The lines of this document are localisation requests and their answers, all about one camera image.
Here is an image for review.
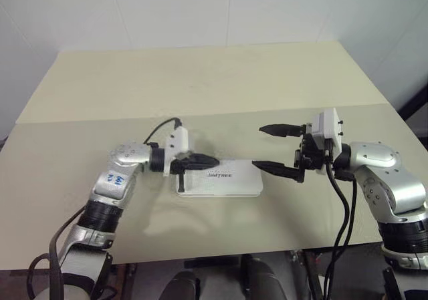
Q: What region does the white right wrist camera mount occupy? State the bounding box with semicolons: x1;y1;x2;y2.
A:
306;107;344;174

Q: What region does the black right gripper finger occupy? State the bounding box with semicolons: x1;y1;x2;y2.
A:
259;123;307;138
251;160;297;180

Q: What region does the white plastic pencil case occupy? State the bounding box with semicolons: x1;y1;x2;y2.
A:
175;158;263;198

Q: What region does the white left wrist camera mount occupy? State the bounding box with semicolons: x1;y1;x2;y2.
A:
165;125;192;178

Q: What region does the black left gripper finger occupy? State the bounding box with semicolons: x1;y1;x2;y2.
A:
189;161;221;171
187;152;220;164

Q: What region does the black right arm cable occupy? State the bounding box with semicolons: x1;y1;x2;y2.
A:
309;162;360;300

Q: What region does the dark furniture piece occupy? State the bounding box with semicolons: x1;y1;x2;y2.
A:
399;92;428;138

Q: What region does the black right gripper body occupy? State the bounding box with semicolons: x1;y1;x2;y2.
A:
293;122;332;183

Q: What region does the dark rounded shape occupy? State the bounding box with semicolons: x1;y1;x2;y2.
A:
166;269;202;300
241;254;286;300

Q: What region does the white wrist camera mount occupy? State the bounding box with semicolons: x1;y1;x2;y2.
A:
165;125;192;178
306;107;344;174

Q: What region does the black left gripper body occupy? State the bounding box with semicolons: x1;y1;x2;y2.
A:
169;155;192;193

